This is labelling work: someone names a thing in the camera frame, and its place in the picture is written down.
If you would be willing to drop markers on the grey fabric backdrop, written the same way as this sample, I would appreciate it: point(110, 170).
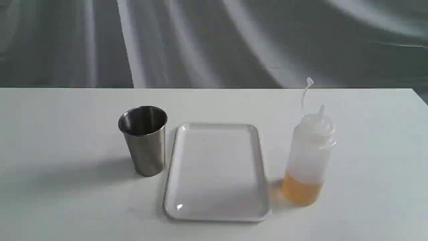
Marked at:
point(214, 43)

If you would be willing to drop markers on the stainless steel cup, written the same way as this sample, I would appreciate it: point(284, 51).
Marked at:
point(144, 130)

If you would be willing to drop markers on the white plastic tray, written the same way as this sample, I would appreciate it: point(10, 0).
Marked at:
point(217, 173)

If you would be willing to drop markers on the clear squeeze bottle with oil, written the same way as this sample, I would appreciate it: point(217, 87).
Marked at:
point(311, 147)

